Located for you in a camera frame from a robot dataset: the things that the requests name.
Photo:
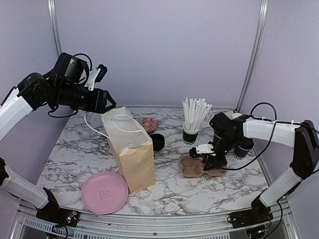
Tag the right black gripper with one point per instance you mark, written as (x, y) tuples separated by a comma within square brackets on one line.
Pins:
[(216, 162)]

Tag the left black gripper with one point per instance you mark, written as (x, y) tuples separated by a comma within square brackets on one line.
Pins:
[(97, 103)]

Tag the brown cardboard cup carrier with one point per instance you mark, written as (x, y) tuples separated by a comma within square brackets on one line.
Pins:
[(194, 168)]

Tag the black paper coffee cup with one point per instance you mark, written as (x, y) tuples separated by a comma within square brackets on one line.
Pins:
[(216, 138), (240, 152)]

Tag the brown paper bag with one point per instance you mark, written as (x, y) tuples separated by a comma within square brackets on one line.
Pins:
[(131, 147)]

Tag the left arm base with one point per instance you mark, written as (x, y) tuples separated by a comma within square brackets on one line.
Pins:
[(52, 212)]

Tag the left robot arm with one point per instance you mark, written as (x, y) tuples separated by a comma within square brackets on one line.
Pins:
[(70, 83)]

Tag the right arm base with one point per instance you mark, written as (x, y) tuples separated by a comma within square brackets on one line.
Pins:
[(258, 213)]

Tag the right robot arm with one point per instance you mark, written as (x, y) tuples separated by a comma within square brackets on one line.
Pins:
[(239, 132)]

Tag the black cup holding straws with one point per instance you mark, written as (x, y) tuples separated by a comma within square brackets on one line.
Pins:
[(189, 137)]

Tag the stack of black lids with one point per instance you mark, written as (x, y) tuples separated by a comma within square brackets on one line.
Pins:
[(158, 141)]

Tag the bundle of white straws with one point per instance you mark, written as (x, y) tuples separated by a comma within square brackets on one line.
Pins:
[(195, 112)]

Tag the stack of paper cups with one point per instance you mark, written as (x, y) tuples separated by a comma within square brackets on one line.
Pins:
[(236, 115)]

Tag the pink plate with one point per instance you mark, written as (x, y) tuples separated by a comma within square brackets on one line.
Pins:
[(104, 193)]

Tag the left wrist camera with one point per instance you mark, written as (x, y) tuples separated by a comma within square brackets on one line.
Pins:
[(95, 76)]

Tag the right aluminium frame post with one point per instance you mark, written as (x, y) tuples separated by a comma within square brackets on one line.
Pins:
[(261, 22)]

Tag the aluminium frame post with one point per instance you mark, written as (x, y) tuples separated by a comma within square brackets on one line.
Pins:
[(54, 26), (261, 22)]

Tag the left aluminium frame post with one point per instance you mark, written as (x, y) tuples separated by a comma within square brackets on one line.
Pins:
[(54, 26)]

